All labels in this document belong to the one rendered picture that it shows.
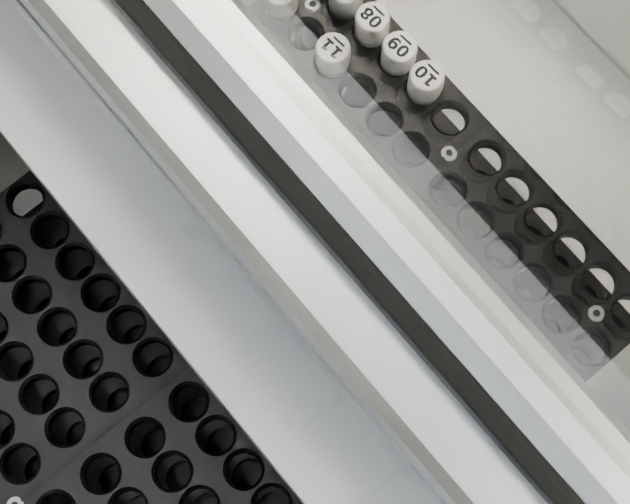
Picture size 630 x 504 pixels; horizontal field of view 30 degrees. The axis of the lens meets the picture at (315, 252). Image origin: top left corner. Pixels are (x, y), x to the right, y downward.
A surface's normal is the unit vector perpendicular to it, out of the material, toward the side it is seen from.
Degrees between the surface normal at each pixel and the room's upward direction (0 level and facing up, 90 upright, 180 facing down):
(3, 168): 90
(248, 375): 0
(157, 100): 0
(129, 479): 0
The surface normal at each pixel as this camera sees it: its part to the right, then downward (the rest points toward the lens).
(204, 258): 0.00, -0.26
